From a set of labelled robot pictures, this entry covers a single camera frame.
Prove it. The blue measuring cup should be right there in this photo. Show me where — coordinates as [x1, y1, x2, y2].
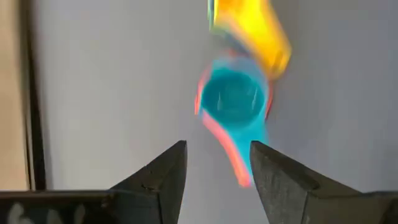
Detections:
[198, 57, 271, 184]

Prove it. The yellow measuring cup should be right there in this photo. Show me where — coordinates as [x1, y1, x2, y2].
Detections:
[213, 0, 292, 80]

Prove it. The salmon orange measuring cup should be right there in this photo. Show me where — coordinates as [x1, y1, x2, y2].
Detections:
[194, 49, 274, 189]

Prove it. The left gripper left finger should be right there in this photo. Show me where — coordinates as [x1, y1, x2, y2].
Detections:
[108, 139, 188, 224]

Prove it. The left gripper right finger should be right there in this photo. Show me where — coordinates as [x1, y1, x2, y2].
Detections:
[249, 140, 383, 224]

